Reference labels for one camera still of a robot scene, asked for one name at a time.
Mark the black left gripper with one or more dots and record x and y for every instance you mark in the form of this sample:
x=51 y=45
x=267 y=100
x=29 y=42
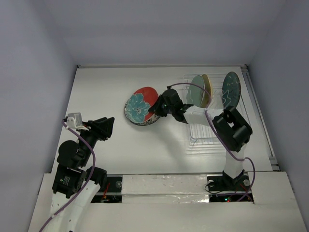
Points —
x=105 y=124

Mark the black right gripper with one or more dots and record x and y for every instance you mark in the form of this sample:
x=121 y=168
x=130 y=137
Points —
x=161 y=106

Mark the blue floral white plate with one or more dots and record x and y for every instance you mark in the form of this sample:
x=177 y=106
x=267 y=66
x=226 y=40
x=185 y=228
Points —
x=137 y=113

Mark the red plate teal flower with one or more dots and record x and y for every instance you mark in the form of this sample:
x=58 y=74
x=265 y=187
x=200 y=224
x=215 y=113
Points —
x=147 y=94

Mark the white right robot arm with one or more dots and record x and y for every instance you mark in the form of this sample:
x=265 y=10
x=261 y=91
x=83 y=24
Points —
x=228 y=125

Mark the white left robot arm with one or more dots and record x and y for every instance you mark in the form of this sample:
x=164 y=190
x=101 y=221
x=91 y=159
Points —
x=77 y=178

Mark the light green plate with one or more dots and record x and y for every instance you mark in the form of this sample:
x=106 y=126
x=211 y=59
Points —
x=196 y=94

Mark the yellow cream plate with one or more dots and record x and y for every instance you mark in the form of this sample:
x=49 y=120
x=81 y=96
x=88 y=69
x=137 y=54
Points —
x=208 y=87

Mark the white foam strip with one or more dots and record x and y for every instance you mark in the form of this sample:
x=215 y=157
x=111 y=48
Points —
x=164 y=188

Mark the dark teal brown-rimmed plate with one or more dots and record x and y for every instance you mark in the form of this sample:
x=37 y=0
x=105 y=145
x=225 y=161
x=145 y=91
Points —
x=231 y=90

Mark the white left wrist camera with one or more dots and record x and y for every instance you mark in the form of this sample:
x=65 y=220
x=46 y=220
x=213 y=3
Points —
x=74 y=121

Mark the white wire dish rack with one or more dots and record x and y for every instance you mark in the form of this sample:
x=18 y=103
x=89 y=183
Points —
x=202 y=134

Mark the aluminium table edge rail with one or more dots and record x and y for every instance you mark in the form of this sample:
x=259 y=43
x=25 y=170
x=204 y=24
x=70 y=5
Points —
x=260 y=121

